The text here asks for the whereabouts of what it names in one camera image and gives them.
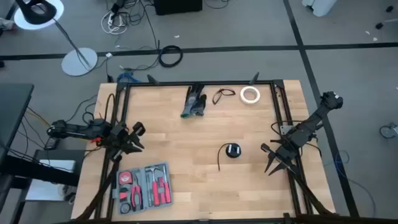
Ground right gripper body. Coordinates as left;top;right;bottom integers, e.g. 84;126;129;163
261;142;298;166

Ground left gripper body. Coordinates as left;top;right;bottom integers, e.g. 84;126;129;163
107;122;146;161

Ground black cord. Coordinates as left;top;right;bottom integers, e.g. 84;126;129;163
216;142;231;172

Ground red tape measure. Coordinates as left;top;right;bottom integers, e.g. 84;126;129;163
118;170;133;185

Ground grey plastic tool case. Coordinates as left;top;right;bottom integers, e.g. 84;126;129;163
111;161;174;216

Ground red bit holder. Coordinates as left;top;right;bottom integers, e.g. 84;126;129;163
158;177;166;203

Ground white box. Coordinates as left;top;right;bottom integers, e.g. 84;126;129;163
24;159;77;202

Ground grey work glove green cuff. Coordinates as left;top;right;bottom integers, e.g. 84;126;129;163
180;83;205;119
192;93;208;118

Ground black power adapter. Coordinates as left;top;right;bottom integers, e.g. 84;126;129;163
44;136;60;151

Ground white tape roll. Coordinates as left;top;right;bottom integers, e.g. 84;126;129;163
239;85;261;105

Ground black desk crossbeam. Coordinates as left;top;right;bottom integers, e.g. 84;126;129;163
0;154;80;187

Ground grey caster wheel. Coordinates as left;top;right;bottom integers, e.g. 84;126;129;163
379;122;398;139

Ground black desk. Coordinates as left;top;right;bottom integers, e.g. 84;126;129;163
0;83;34;156

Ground black computer box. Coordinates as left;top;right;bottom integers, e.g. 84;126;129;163
154;0;203;16

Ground white plastic object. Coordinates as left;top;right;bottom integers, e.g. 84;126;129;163
301;0;338;17

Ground office chair base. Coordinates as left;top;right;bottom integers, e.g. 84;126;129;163
374;4;398;31

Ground person's shoe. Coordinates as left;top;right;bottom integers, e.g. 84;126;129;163
0;17;16;31

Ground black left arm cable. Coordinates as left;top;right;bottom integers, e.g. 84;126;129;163
104;92;116;125

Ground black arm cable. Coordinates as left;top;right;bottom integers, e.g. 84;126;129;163
104;92;116;125
270;119;301;134

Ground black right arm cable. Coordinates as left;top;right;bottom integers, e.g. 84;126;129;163
270;119;301;134

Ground red handled pliers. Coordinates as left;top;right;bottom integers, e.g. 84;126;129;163
130;175;144;212

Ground red handled hammer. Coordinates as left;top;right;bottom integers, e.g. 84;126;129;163
145;166;160;206

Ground long blue floor cable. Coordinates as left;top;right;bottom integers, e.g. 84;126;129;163
323;149;377;218

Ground red handled screwdriver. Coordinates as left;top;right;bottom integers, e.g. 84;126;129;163
163;166;172;203

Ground bundled blue cable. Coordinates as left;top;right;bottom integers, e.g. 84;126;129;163
116;72;141;84

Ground black aluminium table frame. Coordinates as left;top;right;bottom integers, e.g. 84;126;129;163
71;72;340;224

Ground yellow cable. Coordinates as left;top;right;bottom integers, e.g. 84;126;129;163
26;108;52;128

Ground white ring floor lamp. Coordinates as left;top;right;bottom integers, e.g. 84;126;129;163
14;0;98;77

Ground coiled black floor cable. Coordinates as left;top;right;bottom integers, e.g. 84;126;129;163
158;45;183;68

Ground white power strip cable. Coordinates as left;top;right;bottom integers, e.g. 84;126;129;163
100;10;129;35

